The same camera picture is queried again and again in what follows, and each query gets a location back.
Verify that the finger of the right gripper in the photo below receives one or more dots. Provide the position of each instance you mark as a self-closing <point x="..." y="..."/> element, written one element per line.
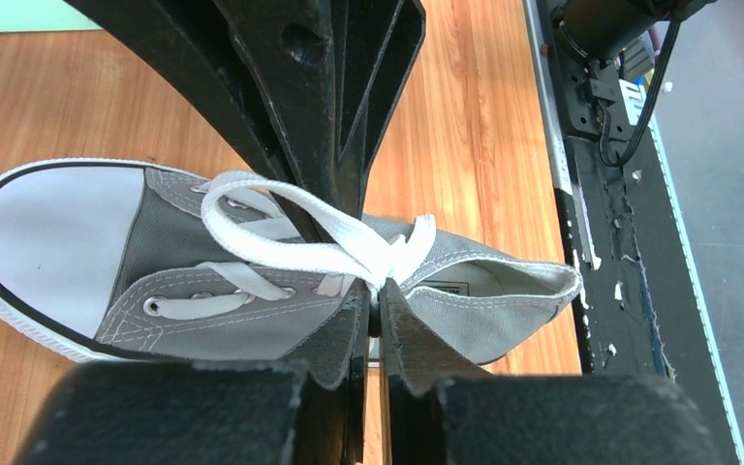
<point x="378" y="45"/>
<point x="190" y="45"/>

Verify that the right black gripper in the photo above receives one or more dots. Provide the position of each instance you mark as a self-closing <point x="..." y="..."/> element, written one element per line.
<point x="599" y="29"/>

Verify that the green clipboard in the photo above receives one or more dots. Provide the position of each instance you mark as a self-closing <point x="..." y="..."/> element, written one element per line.
<point x="42" y="16"/>

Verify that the grey canvas sneaker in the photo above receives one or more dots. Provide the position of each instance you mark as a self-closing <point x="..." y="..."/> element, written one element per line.
<point x="111" y="259"/>

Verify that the white shoelace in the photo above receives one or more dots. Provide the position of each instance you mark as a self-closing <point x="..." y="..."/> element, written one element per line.
<point x="239" y="216"/>

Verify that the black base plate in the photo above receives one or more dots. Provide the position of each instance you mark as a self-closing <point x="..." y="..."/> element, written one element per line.
<point x="642" y="310"/>

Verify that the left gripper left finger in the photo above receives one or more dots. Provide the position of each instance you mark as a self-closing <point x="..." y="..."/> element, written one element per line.
<point x="303" y="408"/>

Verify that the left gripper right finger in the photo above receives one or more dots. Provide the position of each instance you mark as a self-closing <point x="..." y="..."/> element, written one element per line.
<point x="441" y="408"/>

